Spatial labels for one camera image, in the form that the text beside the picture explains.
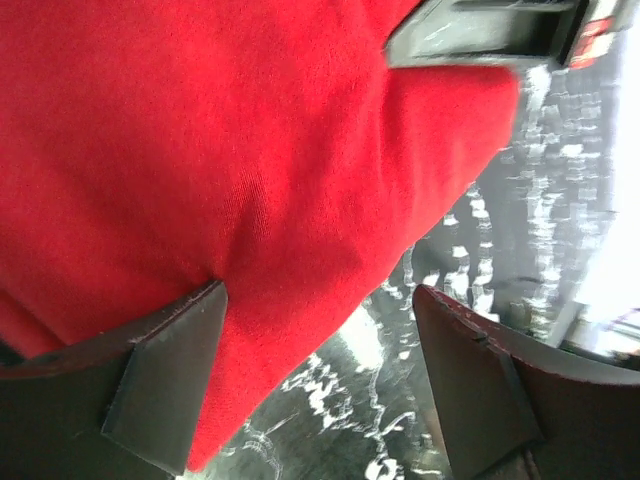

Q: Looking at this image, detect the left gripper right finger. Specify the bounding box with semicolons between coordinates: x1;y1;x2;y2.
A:
413;286;639;479

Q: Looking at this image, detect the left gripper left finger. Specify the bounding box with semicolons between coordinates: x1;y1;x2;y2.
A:
1;281;228;479

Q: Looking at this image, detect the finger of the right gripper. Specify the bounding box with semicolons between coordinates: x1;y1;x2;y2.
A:
385;1;590;68

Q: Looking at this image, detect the red t shirt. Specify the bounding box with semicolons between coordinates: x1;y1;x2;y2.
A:
1;1;518;470

